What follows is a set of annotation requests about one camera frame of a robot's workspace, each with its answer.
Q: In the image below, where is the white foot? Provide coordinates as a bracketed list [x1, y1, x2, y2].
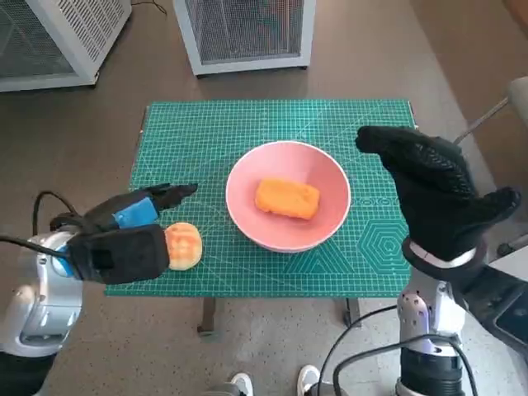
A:
[229, 371, 253, 396]
[297, 363, 323, 396]

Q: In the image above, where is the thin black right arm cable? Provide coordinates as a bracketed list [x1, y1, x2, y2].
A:
[319, 304, 399, 396]

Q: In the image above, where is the green cutting mat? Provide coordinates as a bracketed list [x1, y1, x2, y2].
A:
[103, 97, 416, 298]

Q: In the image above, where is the round toy bread bun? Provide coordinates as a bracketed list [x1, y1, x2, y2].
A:
[163, 222, 204, 271]

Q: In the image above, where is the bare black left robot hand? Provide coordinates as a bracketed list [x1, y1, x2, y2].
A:
[80, 183, 199, 232]

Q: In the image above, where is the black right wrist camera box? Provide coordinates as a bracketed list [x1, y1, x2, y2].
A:
[451, 263, 528, 343]

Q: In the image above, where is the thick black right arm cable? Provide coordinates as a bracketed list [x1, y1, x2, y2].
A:
[332, 333, 475, 396]

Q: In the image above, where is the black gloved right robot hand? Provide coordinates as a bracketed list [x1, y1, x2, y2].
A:
[355, 125, 521, 262]

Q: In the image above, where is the white panel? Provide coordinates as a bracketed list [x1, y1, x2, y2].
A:
[490, 252, 528, 285]

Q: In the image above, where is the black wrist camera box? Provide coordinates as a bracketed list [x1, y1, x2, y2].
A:
[65, 224, 172, 285]
[451, 263, 528, 343]

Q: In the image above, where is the narrow white mesh cabinet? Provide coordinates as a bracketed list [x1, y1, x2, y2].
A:
[172, 0, 318, 76]

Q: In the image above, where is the wide white mesh cabinet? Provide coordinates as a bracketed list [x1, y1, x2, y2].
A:
[0, 0, 133, 92]

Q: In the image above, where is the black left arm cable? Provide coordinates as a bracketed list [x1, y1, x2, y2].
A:
[32, 190, 79, 232]
[0, 234, 59, 253]

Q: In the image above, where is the pink bowl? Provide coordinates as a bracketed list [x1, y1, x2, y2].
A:
[225, 140, 352, 253]

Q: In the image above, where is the thin black floor cable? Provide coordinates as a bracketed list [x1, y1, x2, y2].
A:
[131, 0, 166, 12]

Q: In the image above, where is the grey chair with metal frame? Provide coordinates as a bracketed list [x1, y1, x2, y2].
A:
[455, 76, 528, 257]

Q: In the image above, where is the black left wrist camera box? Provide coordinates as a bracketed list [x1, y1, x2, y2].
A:
[65, 224, 172, 285]

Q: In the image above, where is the rectangular orange toy bread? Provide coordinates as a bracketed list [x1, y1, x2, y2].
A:
[253, 177, 322, 222]

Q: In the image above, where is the grey table leg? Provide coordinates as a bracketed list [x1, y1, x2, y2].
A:
[342, 297, 364, 329]
[196, 297, 218, 336]

